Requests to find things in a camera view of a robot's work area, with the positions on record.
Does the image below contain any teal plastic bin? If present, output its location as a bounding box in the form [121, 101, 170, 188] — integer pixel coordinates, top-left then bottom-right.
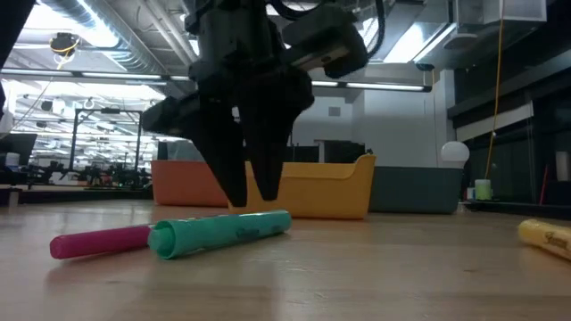
[368, 165, 465, 215]

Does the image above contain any teal Sharpie highlighter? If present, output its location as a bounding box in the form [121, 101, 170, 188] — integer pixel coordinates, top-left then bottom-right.
[147, 209, 294, 261]

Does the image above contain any pink highlighter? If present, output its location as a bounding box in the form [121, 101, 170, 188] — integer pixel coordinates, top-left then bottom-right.
[48, 224, 153, 260]

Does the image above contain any green cup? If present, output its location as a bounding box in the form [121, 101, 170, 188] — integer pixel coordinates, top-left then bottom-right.
[473, 178, 493, 202]

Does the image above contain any white light bulb on base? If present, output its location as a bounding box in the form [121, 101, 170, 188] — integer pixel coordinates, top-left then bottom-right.
[440, 140, 471, 169]

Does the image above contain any LED light bar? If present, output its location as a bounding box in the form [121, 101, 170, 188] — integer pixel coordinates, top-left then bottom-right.
[0, 66, 433, 94]

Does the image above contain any black monitor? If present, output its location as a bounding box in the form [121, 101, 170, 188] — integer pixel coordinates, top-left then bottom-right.
[0, 132, 39, 167]

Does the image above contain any orange plastic bin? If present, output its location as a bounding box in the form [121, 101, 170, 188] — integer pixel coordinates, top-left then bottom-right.
[150, 160, 231, 209]

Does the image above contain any red stick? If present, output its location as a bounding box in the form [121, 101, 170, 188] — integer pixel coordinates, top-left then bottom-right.
[538, 160, 550, 206]

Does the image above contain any black background rig frame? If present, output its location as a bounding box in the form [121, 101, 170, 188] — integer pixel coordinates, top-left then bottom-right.
[69, 108, 144, 186]

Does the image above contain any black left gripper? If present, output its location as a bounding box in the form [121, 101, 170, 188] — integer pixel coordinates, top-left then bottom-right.
[141, 0, 371, 209]

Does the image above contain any yellow plastic bin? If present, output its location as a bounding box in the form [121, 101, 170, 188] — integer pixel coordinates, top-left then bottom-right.
[228, 153, 377, 220]

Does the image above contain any yellow Sharpie highlighter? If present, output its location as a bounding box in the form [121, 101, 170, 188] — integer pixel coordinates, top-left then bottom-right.
[517, 218, 571, 262]

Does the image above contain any yellow power cable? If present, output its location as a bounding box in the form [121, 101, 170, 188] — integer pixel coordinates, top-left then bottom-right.
[484, 0, 506, 180]

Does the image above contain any black aluminium table frame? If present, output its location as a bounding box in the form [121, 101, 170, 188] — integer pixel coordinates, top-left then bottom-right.
[0, 185, 571, 220]

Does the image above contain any black yellow ceiling cord reel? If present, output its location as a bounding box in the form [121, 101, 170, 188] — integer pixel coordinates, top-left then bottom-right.
[47, 31, 82, 58]

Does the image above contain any white cup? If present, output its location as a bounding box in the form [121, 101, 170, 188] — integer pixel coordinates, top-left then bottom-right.
[554, 150, 571, 182]

